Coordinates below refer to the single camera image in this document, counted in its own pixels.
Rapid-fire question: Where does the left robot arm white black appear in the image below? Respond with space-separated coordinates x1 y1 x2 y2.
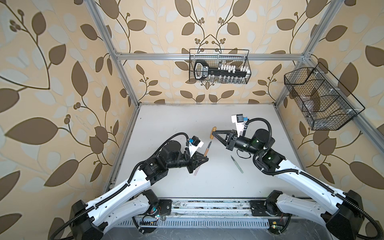
49 133 209 240

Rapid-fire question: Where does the side wire basket black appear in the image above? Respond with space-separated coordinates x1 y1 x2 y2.
284 62 366 131

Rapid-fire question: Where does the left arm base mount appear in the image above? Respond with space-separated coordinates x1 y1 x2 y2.
140 199 173 216

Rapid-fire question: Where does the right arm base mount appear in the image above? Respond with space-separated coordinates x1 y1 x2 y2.
250 200 289 218

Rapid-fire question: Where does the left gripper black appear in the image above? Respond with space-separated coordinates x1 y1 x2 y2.
165 151 210 174

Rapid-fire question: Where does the brown fountain pen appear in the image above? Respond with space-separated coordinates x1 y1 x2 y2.
204 141 212 157

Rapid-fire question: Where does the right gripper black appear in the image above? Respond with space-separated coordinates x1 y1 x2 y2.
213 130 262 158

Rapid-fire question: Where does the pink fountain pen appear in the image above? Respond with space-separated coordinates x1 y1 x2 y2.
194 167 200 177

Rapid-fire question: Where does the brown pen cap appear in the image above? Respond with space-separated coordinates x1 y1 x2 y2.
210 127 217 140

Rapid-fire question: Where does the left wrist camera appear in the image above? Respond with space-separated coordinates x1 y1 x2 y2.
186 136 204 159

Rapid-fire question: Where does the black socket holder tool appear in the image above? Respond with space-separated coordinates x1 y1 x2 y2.
192 60 251 81

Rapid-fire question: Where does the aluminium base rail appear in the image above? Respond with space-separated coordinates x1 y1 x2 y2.
86 197 316 230

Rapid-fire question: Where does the rear wire basket black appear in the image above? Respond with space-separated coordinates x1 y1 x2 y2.
189 48 252 85

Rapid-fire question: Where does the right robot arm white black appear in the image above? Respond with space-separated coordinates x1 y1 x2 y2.
212 115 384 240

